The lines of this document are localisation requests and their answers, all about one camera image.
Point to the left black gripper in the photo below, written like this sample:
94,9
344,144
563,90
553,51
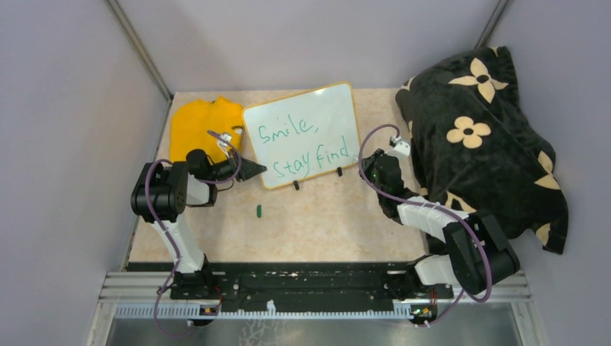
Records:
248,167

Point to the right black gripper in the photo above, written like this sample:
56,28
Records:
367,163

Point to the whiteboard with yellow frame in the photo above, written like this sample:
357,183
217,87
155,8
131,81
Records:
304,135

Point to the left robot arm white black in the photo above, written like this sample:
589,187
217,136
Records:
163,192

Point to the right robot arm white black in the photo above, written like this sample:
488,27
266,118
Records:
469,248

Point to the yellow folded sweatshirt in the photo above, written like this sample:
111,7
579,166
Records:
190,124

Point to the black floral blanket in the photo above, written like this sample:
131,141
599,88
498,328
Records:
473,148

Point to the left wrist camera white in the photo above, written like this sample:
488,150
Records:
223,140

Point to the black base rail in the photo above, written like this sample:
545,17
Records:
304,287

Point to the left metal corner post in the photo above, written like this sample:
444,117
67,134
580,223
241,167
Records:
135,42

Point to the metal corner post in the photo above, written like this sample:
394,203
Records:
135,42
493,21

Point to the white slotted cable duct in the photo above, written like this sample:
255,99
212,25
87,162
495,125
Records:
195,311

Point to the right metal corner post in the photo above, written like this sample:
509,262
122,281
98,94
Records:
493,21

